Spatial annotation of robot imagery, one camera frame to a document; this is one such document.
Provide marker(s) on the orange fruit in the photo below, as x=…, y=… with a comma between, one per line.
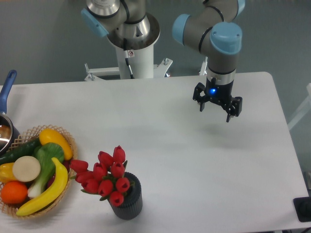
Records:
x=14, y=192

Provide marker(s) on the beige round disc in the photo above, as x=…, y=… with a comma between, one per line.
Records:
x=26, y=168

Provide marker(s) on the woven wicker basket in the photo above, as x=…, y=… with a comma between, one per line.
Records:
x=25, y=137

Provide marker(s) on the yellow bell pepper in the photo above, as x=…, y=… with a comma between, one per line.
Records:
x=6, y=173

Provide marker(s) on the dark ribbed vase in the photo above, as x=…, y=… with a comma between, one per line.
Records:
x=132, y=202

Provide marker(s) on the blue handled saucepan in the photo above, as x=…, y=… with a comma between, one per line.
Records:
x=8, y=132

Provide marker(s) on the green bok choy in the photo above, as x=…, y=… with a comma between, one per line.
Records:
x=44, y=155

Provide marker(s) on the white frame at right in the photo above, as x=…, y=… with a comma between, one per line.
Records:
x=301, y=110

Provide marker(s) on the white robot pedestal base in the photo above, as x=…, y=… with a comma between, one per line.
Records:
x=134, y=46

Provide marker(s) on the red tulip bouquet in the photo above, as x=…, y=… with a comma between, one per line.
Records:
x=107, y=179

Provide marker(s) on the black device at edge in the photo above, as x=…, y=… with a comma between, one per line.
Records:
x=303, y=208

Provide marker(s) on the dark green cucumber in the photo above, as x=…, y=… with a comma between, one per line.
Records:
x=25, y=149

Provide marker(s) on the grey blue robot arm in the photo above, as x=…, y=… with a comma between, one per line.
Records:
x=212, y=33

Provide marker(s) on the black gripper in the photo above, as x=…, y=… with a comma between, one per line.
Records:
x=220, y=95

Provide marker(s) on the yellow banana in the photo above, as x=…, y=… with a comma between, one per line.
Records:
x=50, y=194

